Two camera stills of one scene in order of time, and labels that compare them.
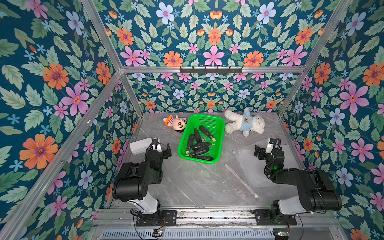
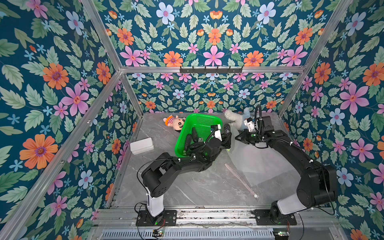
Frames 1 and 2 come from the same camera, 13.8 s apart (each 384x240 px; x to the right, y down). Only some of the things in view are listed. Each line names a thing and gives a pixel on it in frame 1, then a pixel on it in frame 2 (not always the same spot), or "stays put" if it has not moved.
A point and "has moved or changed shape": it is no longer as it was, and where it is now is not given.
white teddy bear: [244, 122] stays put
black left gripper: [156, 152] → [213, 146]
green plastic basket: [214, 125] has moved or changed shape
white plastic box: [140, 146] stays put
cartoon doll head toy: [178, 124] stays put
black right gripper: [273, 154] → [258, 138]
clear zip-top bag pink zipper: [242, 180] stays put
